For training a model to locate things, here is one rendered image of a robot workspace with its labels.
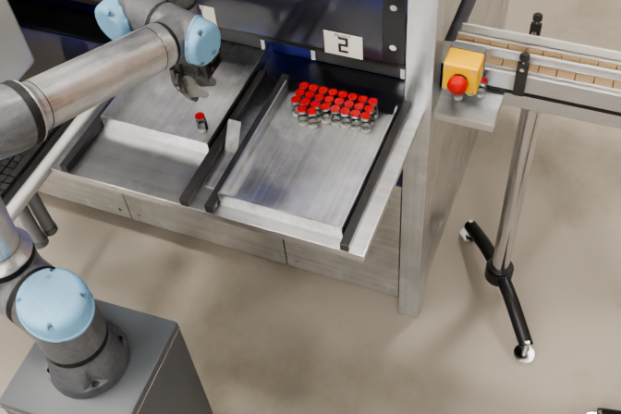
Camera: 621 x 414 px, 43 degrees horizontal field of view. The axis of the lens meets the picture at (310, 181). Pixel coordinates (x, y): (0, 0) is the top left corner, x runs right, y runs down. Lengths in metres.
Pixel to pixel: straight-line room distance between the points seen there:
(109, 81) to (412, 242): 1.13
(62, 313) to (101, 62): 0.42
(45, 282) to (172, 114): 0.55
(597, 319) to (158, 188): 1.42
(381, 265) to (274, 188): 0.73
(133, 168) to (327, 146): 0.41
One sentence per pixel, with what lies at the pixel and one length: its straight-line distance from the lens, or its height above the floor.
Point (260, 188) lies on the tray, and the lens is 1.60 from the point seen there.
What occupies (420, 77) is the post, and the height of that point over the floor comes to 0.97.
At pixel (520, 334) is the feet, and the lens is 2.35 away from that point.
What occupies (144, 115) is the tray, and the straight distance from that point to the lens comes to 1.79.
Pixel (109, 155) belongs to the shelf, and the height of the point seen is 0.88.
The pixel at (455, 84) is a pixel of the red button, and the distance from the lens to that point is 1.60.
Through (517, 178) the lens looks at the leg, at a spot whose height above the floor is 0.57.
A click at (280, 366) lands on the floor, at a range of 2.37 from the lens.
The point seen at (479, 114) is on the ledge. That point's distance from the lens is 1.73.
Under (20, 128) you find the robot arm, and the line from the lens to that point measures 1.11.
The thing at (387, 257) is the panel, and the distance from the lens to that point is 2.20.
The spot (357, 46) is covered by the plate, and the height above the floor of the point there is 1.02.
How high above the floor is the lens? 2.10
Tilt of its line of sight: 50 degrees down
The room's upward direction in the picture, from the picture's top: 6 degrees counter-clockwise
